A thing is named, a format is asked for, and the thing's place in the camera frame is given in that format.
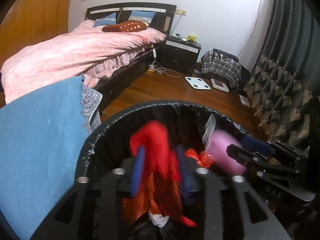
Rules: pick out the grey quilted pad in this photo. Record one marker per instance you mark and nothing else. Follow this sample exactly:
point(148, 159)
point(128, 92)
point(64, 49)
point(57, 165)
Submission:
point(91, 100)

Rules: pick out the wooden wardrobe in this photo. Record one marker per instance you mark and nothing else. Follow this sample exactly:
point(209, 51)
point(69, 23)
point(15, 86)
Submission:
point(37, 17)

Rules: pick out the white bathroom scale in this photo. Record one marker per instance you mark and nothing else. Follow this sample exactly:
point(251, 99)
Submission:
point(197, 82)

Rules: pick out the blue table cloth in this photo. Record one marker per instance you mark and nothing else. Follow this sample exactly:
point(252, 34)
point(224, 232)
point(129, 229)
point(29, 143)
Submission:
point(37, 142)

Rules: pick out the wall socket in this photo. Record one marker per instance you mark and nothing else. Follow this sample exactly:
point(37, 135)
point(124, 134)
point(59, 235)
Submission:
point(181, 11)

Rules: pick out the red plastic wrapper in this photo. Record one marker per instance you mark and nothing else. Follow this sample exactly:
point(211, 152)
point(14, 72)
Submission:
point(202, 158)

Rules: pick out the pink face mask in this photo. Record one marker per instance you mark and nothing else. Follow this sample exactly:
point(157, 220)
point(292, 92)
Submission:
point(222, 152)

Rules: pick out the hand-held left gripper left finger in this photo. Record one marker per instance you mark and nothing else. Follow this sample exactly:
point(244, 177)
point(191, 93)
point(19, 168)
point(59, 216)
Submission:
point(137, 172)

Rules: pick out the black trash bin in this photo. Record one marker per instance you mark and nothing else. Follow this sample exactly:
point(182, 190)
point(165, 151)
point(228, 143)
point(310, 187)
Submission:
point(175, 112)

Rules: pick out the white packet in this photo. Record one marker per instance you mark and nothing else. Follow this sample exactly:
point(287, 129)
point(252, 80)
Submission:
point(209, 130)

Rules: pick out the dark nightstand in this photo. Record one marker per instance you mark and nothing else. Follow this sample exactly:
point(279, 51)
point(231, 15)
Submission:
point(180, 55)

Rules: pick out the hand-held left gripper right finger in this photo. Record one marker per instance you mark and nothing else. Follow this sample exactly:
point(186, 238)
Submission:
point(183, 172)

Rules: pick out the small white floor box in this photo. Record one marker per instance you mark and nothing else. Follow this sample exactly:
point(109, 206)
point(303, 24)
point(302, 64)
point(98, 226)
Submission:
point(244, 99)

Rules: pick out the plaid bag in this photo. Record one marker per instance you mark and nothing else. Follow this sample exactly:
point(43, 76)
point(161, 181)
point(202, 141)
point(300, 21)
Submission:
point(221, 67)

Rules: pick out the brown dotted pillow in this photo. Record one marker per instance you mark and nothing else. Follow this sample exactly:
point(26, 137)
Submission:
point(125, 26)

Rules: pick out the bed with pink blanket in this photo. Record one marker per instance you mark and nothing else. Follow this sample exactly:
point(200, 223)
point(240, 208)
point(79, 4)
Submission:
point(62, 52)

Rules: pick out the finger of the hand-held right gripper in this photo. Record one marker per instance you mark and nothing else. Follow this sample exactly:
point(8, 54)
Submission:
point(260, 146)
point(245, 156)

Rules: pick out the black case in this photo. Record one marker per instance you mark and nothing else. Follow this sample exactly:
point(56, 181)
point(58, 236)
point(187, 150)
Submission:
point(245, 76)

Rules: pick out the blue pillow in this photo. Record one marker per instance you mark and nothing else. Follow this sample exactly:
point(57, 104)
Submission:
point(142, 15)
point(107, 20)

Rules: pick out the dark patterned curtain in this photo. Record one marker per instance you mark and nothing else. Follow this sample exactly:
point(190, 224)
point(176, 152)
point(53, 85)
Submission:
point(282, 55)

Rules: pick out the yellow plush toy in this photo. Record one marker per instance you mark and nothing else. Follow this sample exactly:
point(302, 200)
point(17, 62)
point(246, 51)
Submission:
point(191, 38)

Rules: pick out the scale with dark display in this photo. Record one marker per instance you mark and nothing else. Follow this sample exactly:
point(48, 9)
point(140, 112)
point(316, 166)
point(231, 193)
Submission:
point(219, 85)

